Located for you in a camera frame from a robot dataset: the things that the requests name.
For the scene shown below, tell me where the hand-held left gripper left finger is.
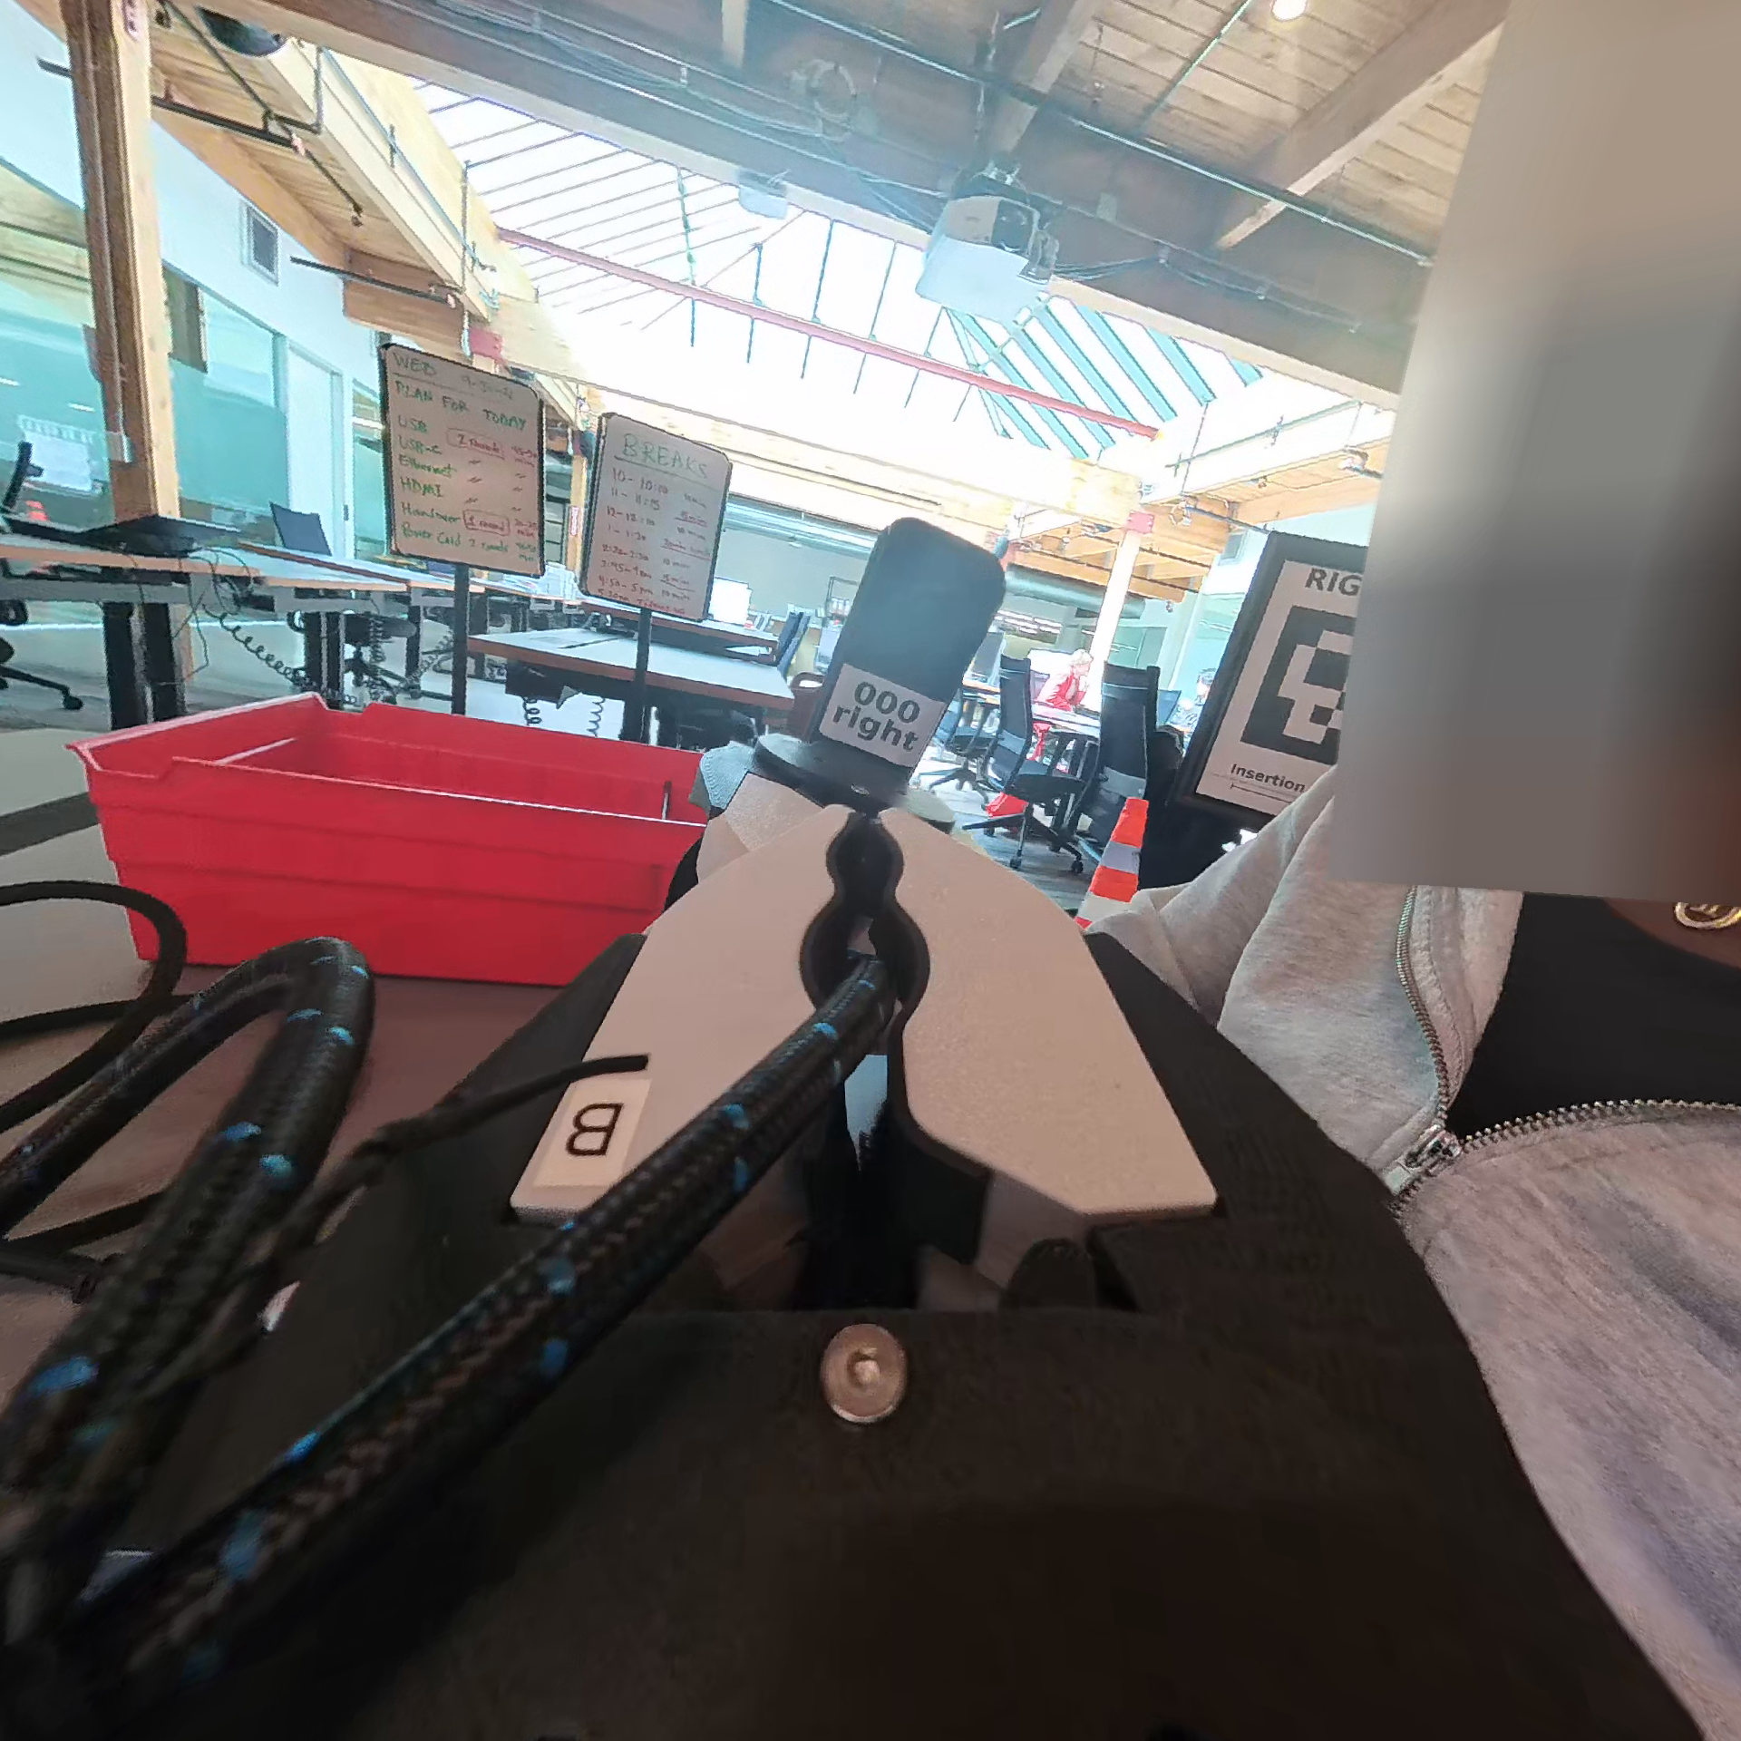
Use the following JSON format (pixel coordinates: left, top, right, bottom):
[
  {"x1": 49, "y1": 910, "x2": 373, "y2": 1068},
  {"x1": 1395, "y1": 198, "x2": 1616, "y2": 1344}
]
[{"x1": 510, "y1": 805, "x2": 899, "y2": 1224}]

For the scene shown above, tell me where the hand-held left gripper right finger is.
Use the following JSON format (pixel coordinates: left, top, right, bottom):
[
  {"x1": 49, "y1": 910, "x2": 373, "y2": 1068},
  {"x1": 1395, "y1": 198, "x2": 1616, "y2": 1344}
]
[{"x1": 877, "y1": 810, "x2": 1220, "y2": 1224}]

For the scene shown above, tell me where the black braided hdmi cable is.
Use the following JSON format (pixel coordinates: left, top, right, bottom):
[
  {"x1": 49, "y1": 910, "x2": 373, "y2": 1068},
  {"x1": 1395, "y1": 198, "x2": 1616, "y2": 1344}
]
[{"x1": 0, "y1": 933, "x2": 903, "y2": 1741}]

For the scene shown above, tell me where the red plastic bin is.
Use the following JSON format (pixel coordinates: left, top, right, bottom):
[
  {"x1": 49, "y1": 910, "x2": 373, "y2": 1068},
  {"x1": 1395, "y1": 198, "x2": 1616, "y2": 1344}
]
[{"x1": 69, "y1": 696, "x2": 712, "y2": 990}]

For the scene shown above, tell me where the black office chair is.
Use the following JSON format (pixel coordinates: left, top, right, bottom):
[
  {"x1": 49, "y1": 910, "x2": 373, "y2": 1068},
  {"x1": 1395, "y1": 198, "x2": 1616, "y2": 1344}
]
[{"x1": 1000, "y1": 667, "x2": 1172, "y2": 873}]

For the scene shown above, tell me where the orange traffic cone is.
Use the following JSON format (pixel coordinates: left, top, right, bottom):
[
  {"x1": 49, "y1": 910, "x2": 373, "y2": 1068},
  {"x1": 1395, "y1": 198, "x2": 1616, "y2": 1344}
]
[{"x1": 1075, "y1": 796, "x2": 1151, "y2": 933}]

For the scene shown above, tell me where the wooden office desk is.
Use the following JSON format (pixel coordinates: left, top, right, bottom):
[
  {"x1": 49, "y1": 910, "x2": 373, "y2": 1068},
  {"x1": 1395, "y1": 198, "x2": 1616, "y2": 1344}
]
[
  {"x1": 468, "y1": 622, "x2": 795, "y2": 748},
  {"x1": 0, "y1": 510, "x2": 465, "y2": 732}
]

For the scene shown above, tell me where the handwritten whiteboard on stand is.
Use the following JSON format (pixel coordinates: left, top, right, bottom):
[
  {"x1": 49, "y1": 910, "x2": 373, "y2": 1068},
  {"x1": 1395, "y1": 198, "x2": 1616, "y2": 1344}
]
[
  {"x1": 583, "y1": 412, "x2": 736, "y2": 627},
  {"x1": 377, "y1": 342, "x2": 548, "y2": 579}
]

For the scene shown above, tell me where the white ceiling projector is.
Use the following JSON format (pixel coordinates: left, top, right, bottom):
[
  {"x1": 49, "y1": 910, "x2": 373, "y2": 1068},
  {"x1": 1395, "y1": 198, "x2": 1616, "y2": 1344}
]
[{"x1": 912, "y1": 163, "x2": 1060, "y2": 329}]

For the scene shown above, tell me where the black framed marker sign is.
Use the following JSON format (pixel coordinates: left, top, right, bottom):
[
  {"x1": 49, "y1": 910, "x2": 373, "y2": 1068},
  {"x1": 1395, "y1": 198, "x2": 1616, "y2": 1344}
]
[{"x1": 1178, "y1": 530, "x2": 1367, "y2": 819}]

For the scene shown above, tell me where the person's black shirt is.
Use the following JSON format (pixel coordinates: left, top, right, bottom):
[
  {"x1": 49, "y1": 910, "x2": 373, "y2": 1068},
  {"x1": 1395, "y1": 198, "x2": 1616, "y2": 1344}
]
[{"x1": 1443, "y1": 890, "x2": 1741, "y2": 1132}]

